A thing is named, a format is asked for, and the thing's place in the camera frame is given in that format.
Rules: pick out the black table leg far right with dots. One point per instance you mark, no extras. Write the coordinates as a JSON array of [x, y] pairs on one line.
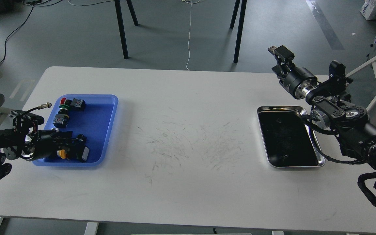
[[234, 13]]

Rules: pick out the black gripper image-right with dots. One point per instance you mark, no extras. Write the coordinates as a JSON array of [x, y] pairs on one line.
[[297, 81]]

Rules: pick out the cardboard box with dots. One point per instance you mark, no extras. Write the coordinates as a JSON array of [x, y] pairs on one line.
[[368, 10]]

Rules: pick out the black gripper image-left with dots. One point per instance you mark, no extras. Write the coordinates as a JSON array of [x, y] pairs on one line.
[[45, 143]]

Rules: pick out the red mushroom push button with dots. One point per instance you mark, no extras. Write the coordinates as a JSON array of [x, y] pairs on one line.
[[72, 104]]

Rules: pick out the black switch block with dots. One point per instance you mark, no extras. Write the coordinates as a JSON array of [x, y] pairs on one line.
[[60, 120]]

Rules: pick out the blue plastic tray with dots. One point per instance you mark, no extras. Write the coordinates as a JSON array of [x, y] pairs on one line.
[[95, 122]]

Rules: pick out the black table leg far left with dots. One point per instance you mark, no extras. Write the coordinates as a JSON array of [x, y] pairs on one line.
[[132, 12]]

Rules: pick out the silver metal tray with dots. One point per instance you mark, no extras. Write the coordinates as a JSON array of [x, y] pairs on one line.
[[287, 144]]

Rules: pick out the yellow mushroom push button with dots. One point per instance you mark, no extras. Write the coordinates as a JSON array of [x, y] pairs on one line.
[[63, 154]]

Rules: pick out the black table leg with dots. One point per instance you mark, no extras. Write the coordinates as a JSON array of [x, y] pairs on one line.
[[242, 14], [121, 29], [132, 12], [234, 13]]

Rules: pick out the black rectangular indicator switch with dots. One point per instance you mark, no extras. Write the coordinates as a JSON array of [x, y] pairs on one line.
[[82, 153]]

